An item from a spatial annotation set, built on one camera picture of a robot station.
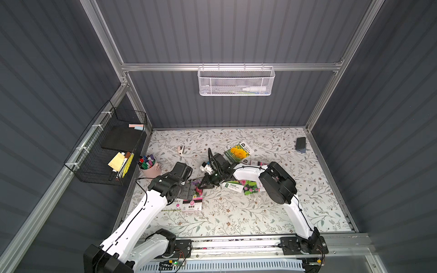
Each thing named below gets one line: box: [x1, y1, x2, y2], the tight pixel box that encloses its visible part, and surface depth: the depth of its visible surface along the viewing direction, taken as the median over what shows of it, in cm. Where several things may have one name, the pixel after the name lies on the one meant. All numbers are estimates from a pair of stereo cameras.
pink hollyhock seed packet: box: [240, 158, 269, 167], surface depth 104 cm
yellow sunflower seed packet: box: [223, 141, 255, 164], surface depth 110 cm
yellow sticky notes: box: [107, 151, 126, 172], surface depth 71 cm
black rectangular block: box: [295, 136, 307, 153], surface depth 110 cm
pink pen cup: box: [137, 154, 162, 179], surface depth 91 cm
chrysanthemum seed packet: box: [182, 180, 204, 212], surface depth 87 cm
